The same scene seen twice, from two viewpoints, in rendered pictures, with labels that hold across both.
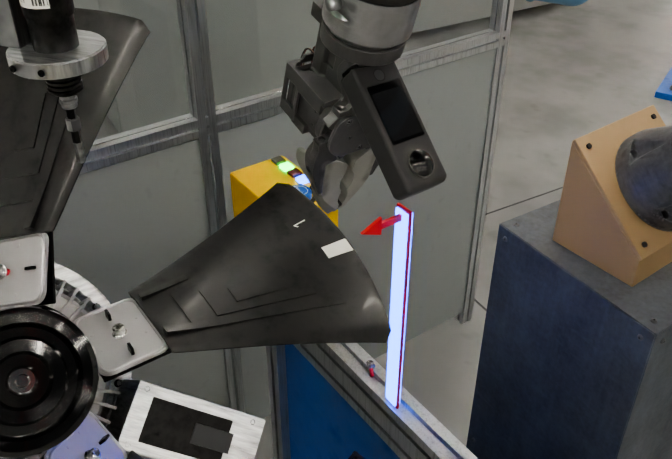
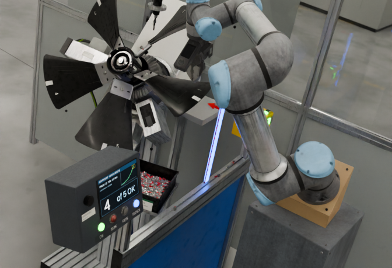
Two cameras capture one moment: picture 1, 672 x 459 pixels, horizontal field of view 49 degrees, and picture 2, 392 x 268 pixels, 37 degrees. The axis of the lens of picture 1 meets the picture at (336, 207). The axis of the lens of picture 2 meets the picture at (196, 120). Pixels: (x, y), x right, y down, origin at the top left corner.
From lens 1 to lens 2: 1.85 m
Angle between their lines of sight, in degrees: 54
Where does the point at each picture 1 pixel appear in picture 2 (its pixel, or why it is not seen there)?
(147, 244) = not seen: hidden behind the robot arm
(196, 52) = (311, 79)
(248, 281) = (172, 86)
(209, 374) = not seen: hidden behind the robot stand
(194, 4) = (319, 62)
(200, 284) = (167, 80)
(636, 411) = (242, 243)
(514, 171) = not seen: outside the picture
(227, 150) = (307, 126)
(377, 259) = (360, 247)
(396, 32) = (190, 31)
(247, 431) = (156, 128)
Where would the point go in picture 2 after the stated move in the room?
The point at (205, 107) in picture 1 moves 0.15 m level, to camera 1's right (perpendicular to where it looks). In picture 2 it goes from (307, 103) to (324, 118)
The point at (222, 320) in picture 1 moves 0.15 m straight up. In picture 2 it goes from (157, 85) to (164, 48)
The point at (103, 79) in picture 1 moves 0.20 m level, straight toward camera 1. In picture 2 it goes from (184, 25) to (142, 30)
